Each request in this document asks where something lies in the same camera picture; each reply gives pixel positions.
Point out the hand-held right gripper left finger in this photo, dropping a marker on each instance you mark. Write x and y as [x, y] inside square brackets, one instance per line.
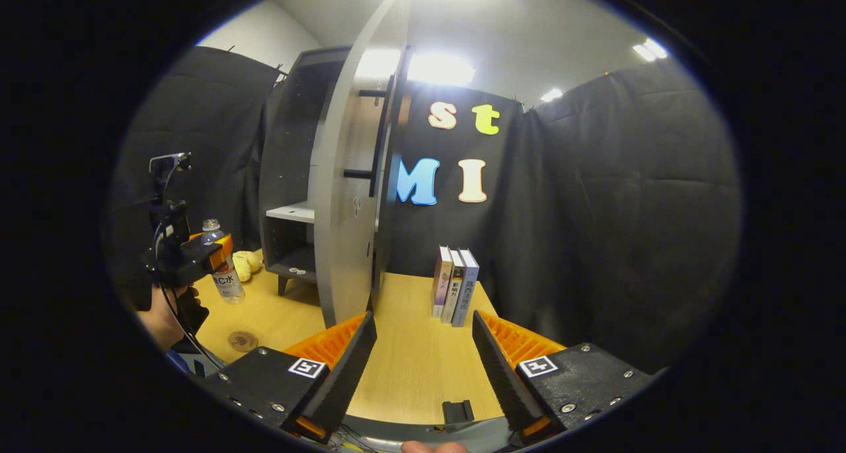
[347, 380]

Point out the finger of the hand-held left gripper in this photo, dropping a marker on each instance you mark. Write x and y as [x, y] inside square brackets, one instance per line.
[218, 253]

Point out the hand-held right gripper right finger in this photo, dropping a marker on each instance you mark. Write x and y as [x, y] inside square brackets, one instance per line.
[499, 380]

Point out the clear plastic bottle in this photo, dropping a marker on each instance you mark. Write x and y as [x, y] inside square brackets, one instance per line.
[228, 288]

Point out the round wooden coaster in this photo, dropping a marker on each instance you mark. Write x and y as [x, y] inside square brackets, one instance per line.
[242, 341]

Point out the light grey cabinet door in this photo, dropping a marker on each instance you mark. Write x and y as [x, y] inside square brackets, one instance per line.
[337, 241]

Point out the white cabinet shelf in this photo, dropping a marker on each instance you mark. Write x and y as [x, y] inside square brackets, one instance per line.
[294, 211]

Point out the yellow plush toy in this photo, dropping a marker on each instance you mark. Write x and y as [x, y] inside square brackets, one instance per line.
[246, 264]

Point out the grey book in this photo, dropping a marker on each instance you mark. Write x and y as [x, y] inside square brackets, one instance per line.
[466, 294]

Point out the pink book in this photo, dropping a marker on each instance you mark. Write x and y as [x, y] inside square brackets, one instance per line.
[441, 288]

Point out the black backdrop cloth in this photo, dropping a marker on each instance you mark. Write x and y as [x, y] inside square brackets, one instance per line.
[595, 208]

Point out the ceiling light panel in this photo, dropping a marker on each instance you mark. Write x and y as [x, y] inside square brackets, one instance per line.
[441, 69]
[651, 48]
[550, 94]

